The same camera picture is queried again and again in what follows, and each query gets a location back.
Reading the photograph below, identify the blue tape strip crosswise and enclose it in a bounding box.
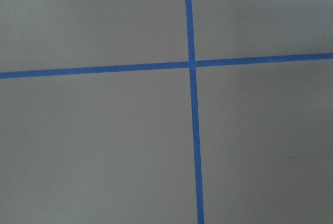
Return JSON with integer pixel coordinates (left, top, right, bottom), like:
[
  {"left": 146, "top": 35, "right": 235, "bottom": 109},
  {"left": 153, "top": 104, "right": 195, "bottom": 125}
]
[{"left": 1, "top": 53, "right": 332, "bottom": 80}]

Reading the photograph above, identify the blue tape strip lengthwise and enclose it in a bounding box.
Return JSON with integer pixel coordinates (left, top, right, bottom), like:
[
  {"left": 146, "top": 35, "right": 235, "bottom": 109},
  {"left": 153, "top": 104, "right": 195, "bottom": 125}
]
[{"left": 185, "top": 0, "right": 204, "bottom": 223}]

